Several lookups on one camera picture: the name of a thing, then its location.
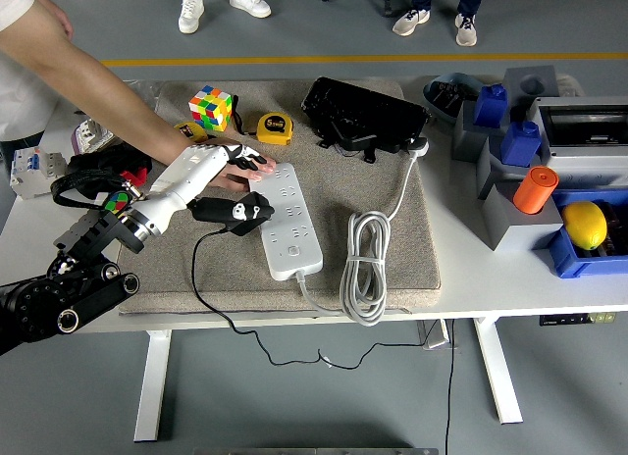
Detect person's right hand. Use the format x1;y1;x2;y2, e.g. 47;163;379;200
213;152;278;193

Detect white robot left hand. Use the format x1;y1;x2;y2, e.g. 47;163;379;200
128;141;277;233

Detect person's left hand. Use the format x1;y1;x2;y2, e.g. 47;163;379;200
33;0;75;42

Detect black plug adapter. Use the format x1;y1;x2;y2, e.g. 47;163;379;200
220;190;276;238

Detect thin black adapter cord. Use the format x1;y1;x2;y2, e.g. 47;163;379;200
190;227;428;371

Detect white power strip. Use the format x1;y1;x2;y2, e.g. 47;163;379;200
248;161;326;282

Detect yellow tape measure black label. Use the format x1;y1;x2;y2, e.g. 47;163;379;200
174;122;210;143

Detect yellow tape measure 5m label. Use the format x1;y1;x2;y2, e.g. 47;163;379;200
255;111;295;146

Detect large colourful puzzle cube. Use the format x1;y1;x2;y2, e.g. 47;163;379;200
188;84;234;132

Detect small colourful puzzle cube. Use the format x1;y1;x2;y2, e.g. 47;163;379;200
102;190;131;214

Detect black cloth pouch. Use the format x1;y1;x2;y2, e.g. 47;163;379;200
67;143;153;186

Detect person's body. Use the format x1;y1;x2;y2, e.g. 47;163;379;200
0;0;61;155

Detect grey-brown mat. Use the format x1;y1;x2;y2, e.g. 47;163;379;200
111;79;443;315

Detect black power brick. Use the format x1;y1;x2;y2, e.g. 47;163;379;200
337;129;382;154

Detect white sneaker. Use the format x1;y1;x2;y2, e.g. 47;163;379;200
229;0;273;19
178;0;205;34

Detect black plastic tray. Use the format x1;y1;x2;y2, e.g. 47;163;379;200
300;76;431;155

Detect white circuit breaker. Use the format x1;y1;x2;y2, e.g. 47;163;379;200
9;147;69;201

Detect blue-grey bowl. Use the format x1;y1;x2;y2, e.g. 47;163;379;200
422;72;485;127

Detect white table leg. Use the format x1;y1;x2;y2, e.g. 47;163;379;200
473;317;524;426
133;329;173;442

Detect black binder clips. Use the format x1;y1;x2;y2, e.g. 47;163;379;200
434;80;480;118

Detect black chair base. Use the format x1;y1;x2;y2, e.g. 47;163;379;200
319;0;396;19

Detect grey shape holder block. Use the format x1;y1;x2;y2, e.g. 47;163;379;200
476;135;544;202
481;179;565;253
450;97;512;164

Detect grey sneaker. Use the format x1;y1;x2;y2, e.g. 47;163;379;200
453;12;478;48
392;4;432;34

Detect blue square bottle block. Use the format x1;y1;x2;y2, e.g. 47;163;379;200
473;83;510;130

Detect blue hexagonal bottle block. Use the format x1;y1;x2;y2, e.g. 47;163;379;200
499;120;543;168

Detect grey block with round hole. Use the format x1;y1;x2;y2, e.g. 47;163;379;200
504;65;560;108

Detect orange cylinder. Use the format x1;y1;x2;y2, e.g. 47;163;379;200
512;166;560;216

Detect yellow lemon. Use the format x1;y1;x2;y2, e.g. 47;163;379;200
560;201;609;252

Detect grey electrical box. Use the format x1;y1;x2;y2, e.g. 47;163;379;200
527;95;628;191

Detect blue storage bin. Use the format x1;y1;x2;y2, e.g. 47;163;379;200
532;187;628;279

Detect black table control panel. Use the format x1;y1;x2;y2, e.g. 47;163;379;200
539;311;617;328

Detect black parts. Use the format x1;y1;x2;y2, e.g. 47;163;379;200
586;201;628;258

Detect black tape measure strap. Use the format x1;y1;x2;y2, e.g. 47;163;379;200
231;94;259;135

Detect white power strip cable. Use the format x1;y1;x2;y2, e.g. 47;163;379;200
293;134;433;328

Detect metal bracket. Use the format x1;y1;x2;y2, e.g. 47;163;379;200
416;319;460;351

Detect black hanging cable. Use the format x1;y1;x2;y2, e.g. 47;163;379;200
444;320;457;455

